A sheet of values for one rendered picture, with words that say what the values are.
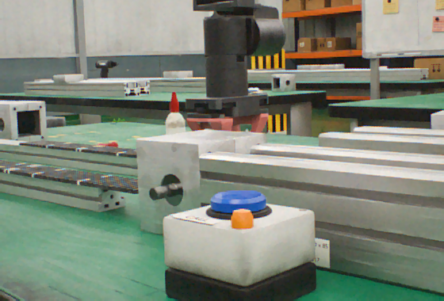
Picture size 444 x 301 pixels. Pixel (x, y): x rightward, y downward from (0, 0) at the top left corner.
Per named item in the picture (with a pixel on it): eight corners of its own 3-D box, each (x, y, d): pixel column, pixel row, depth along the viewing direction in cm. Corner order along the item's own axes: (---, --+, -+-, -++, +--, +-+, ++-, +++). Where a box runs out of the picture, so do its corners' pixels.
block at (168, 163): (121, 235, 69) (116, 141, 68) (208, 212, 78) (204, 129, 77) (183, 249, 62) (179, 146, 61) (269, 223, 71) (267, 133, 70)
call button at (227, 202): (200, 222, 50) (198, 195, 49) (236, 212, 52) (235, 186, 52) (241, 230, 47) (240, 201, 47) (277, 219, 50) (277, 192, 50)
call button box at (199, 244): (163, 296, 50) (160, 211, 49) (250, 264, 57) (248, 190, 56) (246, 321, 45) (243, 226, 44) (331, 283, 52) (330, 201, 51)
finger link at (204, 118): (260, 168, 93) (258, 99, 92) (224, 176, 88) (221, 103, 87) (223, 164, 98) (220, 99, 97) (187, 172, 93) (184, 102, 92)
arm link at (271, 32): (188, -31, 93) (236, -38, 87) (243, -25, 101) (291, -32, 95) (191, 59, 94) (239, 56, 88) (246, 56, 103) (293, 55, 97)
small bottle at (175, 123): (179, 155, 127) (177, 92, 126) (162, 154, 129) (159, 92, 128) (189, 153, 131) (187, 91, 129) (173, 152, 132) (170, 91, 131)
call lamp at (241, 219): (226, 226, 45) (225, 209, 45) (241, 222, 46) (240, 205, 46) (243, 230, 44) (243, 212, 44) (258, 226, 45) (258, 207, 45)
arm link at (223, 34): (193, 12, 91) (225, 9, 88) (227, 13, 96) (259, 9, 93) (196, 63, 92) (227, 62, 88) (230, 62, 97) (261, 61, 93)
